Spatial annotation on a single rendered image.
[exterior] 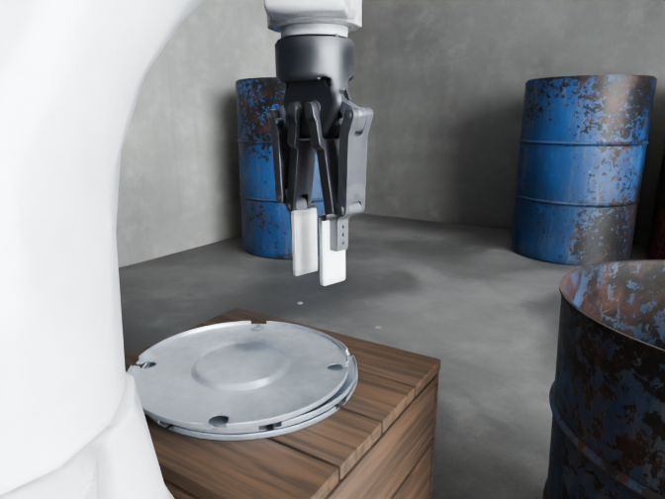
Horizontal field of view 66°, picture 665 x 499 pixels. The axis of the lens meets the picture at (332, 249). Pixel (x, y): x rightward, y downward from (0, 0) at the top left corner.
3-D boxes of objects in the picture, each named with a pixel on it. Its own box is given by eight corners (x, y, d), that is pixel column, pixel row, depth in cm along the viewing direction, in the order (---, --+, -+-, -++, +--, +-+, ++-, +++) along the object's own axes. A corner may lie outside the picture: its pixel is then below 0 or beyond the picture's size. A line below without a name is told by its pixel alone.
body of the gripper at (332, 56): (374, 36, 47) (373, 138, 50) (316, 45, 53) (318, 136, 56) (312, 28, 43) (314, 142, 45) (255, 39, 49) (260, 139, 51)
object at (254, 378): (170, 324, 83) (169, 320, 83) (347, 326, 82) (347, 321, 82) (81, 428, 55) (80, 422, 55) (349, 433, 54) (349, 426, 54)
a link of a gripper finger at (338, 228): (339, 198, 50) (361, 201, 48) (339, 248, 52) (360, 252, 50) (329, 199, 50) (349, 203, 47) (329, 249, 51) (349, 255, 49)
